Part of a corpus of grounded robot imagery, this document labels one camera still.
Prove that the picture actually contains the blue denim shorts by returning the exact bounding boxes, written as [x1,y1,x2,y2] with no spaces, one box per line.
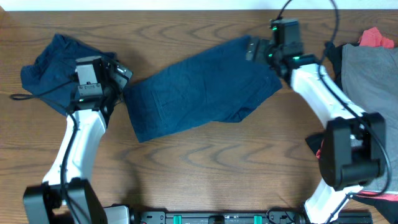
[124,35,282,142]

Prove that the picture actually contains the dark navy garment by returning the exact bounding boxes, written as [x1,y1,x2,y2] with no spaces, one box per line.
[21,34,116,116]

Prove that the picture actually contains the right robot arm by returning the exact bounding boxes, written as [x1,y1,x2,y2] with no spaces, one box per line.
[246,16,392,223]

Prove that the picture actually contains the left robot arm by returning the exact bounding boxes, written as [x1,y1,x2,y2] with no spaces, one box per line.
[23,56,133,223]

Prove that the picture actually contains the grey shorts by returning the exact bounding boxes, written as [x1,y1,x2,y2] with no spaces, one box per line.
[342,44,397,193]

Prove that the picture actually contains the red garment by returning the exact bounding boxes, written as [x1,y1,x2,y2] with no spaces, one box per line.
[326,27,397,202]

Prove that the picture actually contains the black garment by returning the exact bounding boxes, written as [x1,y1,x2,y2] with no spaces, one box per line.
[305,44,397,223]

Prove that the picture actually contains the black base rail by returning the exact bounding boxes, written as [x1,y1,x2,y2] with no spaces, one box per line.
[102,203,374,224]

